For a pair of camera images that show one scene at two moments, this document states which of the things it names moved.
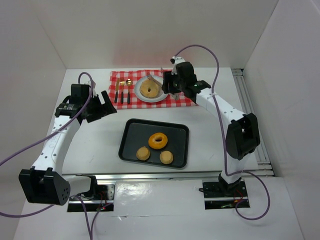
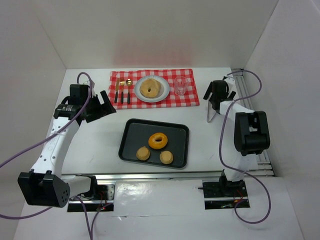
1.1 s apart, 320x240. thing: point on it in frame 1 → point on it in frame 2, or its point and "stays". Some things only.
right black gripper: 169,82 → 219,99
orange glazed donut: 157,145 stays
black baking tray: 155,143 stays
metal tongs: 174,94 → 211,113
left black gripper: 95,110 stays
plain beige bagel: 148,88 stays
